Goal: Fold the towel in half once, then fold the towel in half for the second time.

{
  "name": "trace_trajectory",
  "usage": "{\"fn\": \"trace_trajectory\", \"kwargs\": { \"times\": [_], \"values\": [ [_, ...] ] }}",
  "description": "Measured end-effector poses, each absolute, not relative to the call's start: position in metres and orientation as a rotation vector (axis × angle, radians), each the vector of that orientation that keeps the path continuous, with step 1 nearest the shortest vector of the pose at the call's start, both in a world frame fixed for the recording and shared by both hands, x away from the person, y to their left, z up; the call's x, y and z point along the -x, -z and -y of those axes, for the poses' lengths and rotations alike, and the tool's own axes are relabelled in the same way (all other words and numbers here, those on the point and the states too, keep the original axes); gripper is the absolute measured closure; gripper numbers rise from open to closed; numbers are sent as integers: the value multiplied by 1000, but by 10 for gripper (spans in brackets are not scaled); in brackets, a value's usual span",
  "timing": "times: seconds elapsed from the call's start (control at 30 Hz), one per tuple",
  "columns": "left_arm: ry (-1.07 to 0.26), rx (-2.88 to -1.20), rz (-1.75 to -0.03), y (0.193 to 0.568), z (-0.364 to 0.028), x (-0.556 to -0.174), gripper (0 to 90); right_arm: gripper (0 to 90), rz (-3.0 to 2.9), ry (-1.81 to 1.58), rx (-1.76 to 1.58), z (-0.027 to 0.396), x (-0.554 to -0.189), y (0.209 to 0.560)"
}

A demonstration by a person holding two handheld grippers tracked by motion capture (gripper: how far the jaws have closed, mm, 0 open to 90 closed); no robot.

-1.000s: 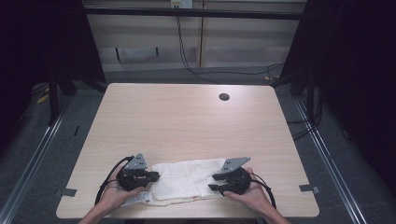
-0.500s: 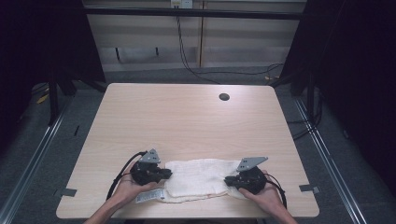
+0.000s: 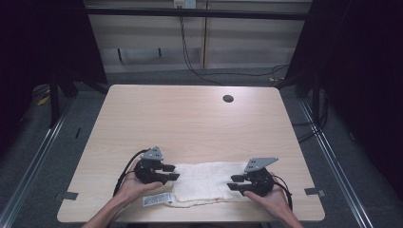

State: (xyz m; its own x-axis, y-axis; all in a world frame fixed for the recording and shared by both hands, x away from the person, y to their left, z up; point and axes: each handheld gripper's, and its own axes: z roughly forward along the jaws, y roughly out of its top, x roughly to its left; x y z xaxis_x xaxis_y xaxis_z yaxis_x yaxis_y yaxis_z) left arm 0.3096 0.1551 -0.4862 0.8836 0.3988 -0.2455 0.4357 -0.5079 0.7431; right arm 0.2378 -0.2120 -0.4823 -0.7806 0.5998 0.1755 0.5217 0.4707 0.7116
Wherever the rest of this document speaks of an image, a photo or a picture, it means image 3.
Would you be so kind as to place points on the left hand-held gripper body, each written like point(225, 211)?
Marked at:
point(149, 172)

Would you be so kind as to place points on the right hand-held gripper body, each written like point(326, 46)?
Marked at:
point(258, 182)

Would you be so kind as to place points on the cream towel with white label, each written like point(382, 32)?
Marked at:
point(206, 183)

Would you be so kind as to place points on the person's left hand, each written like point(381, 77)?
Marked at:
point(134, 188)

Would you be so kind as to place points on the person's right hand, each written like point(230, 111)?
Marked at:
point(274, 202)

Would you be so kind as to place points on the grey tape strip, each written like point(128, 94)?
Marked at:
point(66, 195)
point(315, 192)

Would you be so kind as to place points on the small black floor strip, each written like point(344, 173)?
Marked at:
point(78, 133)

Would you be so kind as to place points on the yellow floor marker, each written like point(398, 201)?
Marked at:
point(43, 100)

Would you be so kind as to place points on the black curtain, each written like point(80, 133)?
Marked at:
point(38, 41)
point(364, 63)

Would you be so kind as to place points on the metal floor rail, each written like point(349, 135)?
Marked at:
point(34, 164)
point(335, 164)

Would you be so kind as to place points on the black horizontal frame bar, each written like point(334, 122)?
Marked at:
point(196, 13)

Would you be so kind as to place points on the white wall outlet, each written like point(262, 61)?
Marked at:
point(185, 3)

